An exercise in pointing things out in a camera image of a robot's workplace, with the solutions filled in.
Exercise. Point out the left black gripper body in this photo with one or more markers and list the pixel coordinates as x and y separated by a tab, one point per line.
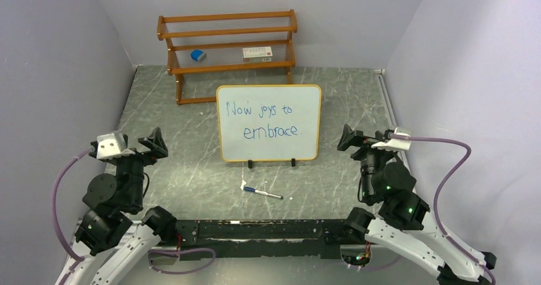
131	167

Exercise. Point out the wooden two-tier shelf rack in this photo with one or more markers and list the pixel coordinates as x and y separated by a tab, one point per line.
222	37

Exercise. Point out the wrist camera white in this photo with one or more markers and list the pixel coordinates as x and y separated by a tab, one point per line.
394	140
110	146

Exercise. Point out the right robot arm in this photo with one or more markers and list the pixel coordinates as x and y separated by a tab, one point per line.
391	214

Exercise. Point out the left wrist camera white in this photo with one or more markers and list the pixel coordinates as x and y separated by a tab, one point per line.
110	146

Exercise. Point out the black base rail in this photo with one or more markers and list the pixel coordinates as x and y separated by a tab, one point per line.
266	238

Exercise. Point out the whiteboard with yellow frame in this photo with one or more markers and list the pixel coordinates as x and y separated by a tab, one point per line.
269	122

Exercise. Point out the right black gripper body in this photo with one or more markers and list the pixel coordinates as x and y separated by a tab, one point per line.
370	159

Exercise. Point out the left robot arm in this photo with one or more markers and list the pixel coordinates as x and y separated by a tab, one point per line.
107	243

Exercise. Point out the blue whiteboard eraser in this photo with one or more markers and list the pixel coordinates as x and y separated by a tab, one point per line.
198	55

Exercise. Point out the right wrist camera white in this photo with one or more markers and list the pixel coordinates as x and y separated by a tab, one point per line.
394	140

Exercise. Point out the white cardboard box red label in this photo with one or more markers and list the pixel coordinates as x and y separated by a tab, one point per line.
257	54

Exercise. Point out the white marker pen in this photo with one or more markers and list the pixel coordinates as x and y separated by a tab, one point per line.
271	195

